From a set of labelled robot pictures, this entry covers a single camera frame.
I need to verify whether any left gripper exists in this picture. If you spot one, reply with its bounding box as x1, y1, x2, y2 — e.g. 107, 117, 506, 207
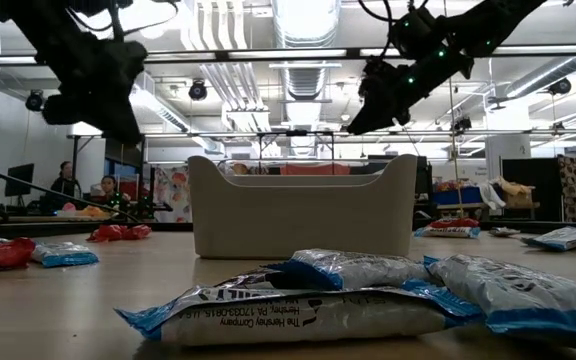
60, 39, 149, 147

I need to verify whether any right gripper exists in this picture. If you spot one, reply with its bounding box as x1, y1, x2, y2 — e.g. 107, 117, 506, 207
346, 48, 475, 136

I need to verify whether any white blue Hershey's candy bar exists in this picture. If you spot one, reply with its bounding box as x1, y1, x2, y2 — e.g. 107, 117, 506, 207
414, 226, 482, 239
30, 241, 100, 269
114, 279, 485, 349
267, 248, 432, 293
520, 225, 576, 253
423, 253, 576, 351

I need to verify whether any dark purple silver candy wrapper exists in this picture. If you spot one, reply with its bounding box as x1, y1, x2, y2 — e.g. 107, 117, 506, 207
215, 267, 294, 291

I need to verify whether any person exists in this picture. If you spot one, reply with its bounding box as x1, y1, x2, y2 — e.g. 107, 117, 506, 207
49, 160, 83, 211
97, 174, 130, 207

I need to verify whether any black ceiling spotlight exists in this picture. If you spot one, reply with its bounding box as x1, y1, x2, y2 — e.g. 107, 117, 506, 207
451, 116, 473, 135
546, 76, 573, 97
188, 78, 209, 103
24, 88, 47, 113

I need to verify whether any red cloth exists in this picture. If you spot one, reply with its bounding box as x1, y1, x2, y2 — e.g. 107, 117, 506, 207
280, 163, 353, 177

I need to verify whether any floral patterned cloth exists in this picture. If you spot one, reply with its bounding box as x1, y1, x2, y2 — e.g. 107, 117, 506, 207
151, 166, 193, 224

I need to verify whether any blue storage bin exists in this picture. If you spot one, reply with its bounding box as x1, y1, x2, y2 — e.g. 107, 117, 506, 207
432, 186, 484, 207

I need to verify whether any black computer monitor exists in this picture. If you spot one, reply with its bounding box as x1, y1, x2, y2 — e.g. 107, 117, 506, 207
4, 162, 36, 198

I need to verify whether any black slanted rod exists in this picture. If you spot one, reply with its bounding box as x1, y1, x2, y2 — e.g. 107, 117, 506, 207
0, 159, 143, 224

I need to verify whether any wooden bench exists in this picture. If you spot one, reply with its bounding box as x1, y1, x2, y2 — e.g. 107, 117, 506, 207
435, 201, 539, 222

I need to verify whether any overhead light bar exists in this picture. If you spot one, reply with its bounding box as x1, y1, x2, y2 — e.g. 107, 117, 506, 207
0, 44, 576, 66

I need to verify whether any white pillar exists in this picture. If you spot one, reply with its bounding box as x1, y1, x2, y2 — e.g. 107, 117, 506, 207
484, 134, 532, 181

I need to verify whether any white cloth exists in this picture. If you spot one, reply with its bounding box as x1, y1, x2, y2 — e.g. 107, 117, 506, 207
477, 180, 507, 211

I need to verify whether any beige plastic basket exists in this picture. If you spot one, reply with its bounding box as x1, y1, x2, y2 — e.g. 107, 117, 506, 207
187, 154, 418, 260

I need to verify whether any cardboard box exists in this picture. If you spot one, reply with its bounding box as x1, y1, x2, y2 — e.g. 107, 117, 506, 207
498, 178, 537, 209

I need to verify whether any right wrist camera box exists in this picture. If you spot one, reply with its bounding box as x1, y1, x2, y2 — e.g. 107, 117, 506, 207
359, 58, 394, 97

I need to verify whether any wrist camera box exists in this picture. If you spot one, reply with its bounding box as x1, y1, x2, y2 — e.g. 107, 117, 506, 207
359, 58, 394, 97
41, 93, 92, 127

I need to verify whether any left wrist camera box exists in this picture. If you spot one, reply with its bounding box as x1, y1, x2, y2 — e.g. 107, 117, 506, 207
41, 93, 92, 127

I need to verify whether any thin hanging cable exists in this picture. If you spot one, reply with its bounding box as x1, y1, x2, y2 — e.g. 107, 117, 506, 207
446, 74, 464, 217

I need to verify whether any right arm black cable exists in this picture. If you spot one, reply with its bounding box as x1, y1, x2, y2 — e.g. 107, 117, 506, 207
356, 0, 432, 31

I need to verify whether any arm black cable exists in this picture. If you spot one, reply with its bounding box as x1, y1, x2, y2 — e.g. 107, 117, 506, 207
65, 0, 180, 44
356, 0, 432, 31

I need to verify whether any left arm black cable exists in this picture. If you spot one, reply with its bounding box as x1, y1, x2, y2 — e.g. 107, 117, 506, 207
65, 0, 180, 44

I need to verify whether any black table edge rail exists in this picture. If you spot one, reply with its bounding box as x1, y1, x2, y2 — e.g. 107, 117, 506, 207
0, 219, 576, 240

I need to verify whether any silver ceiling air duct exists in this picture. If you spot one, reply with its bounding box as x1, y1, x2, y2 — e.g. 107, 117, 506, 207
271, 0, 342, 101

